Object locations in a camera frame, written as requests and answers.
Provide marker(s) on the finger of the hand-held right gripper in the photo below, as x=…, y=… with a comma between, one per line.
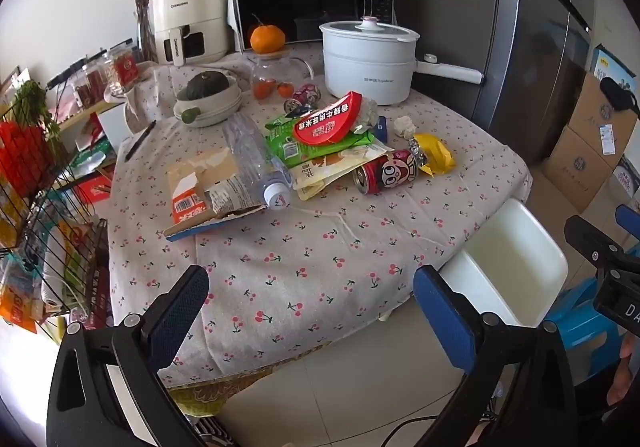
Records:
x=629, y=218
x=592, y=242

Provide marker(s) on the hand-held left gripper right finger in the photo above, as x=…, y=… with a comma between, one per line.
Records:
x=442, y=322

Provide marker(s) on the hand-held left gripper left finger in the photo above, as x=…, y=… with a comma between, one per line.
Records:
x=177, y=312

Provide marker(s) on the white plastic bin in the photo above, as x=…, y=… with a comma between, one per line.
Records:
x=505, y=257

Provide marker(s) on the red drink can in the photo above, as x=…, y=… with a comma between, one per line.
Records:
x=385, y=172

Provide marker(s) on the yellow wrapper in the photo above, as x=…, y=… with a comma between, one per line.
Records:
x=435, y=154

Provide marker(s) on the clear plastic bottle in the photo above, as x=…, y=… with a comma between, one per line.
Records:
x=250, y=152

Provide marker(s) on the cream bread bag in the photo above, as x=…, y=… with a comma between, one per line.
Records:
x=312, y=177

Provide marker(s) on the green snack bag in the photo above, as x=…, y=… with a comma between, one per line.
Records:
x=281, y=143

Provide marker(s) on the white tissue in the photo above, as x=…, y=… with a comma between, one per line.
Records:
x=405, y=127

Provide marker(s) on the dark blue packet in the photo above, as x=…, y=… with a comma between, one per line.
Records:
x=381, y=129

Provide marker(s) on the red noodle wrapper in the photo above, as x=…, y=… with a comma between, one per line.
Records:
x=325, y=124

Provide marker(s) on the pink drink can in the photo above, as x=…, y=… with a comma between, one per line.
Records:
x=305, y=94

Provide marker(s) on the person's right hand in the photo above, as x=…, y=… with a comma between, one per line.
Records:
x=625, y=377

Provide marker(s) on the blue plastic stool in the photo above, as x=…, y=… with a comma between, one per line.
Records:
x=580, y=327

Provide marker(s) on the yellow patterned cloth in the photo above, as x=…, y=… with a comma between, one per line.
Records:
x=210, y=392

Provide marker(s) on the black object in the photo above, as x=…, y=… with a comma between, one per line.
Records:
x=617, y=94

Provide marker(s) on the cherry print tablecloth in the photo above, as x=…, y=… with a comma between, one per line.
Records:
x=300, y=252

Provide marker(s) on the blue and white box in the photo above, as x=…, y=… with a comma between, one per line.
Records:
x=612, y=62

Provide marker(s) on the black pen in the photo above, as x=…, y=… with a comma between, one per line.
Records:
x=141, y=139

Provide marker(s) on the grey refrigerator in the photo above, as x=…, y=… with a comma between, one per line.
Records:
x=525, y=52

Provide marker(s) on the green avocado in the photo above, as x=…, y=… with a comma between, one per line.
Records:
x=190, y=116

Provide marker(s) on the cream plate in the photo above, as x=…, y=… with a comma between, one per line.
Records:
x=220, y=116

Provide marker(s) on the dark green pumpkin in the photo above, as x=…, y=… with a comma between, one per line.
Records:
x=207, y=84

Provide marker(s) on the small orange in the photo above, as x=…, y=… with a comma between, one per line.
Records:
x=270, y=84
x=285, y=88
x=260, y=91

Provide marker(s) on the green leafy vegetables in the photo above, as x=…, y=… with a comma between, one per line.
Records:
x=32, y=102

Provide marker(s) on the glass teapot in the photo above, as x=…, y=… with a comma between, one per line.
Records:
x=265, y=69

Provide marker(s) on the white electric pot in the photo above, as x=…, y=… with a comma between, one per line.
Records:
x=367, y=72

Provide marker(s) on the large orange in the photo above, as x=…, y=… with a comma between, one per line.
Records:
x=267, y=38

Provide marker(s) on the cream air fryer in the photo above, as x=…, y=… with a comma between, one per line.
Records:
x=185, y=12

